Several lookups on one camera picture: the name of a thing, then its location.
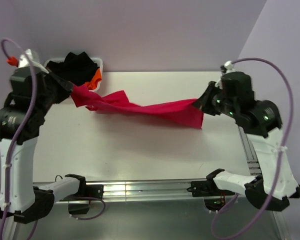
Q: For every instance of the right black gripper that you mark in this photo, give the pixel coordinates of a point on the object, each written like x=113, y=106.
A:
x=203, y=102

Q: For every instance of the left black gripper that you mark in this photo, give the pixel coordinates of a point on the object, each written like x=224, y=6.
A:
x=64, y=91

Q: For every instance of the red t shirt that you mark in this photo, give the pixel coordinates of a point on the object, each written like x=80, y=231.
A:
x=181, y=111

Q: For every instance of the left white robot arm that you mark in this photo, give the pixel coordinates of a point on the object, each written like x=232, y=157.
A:
x=29, y=203

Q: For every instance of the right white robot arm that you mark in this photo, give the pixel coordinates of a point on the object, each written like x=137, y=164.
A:
x=262, y=124

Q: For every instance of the black t shirt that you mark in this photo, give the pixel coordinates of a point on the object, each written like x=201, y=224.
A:
x=77, y=70

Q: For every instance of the orange t shirt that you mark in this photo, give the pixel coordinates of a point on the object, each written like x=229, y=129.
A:
x=95, y=82

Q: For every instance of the white plastic basket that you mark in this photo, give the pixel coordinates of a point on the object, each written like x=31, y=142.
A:
x=98, y=72

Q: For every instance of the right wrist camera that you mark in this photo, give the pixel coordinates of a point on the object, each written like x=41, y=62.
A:
x=235, y=85

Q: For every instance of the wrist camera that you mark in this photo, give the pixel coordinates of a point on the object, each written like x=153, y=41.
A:
x=21, y=79
x=235, y=85

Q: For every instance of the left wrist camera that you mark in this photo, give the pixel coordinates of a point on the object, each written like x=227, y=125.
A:
x=21, y=79

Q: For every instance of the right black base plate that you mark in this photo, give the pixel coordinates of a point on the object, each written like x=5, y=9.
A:
x=207, y=188

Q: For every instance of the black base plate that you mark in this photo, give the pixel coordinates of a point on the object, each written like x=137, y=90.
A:
x=94, y=191
x=207, y=188

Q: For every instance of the front aluminium rail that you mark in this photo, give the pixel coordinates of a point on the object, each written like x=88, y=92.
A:
x=145, y=190

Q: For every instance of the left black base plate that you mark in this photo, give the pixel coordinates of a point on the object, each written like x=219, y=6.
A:
x=94, y=191

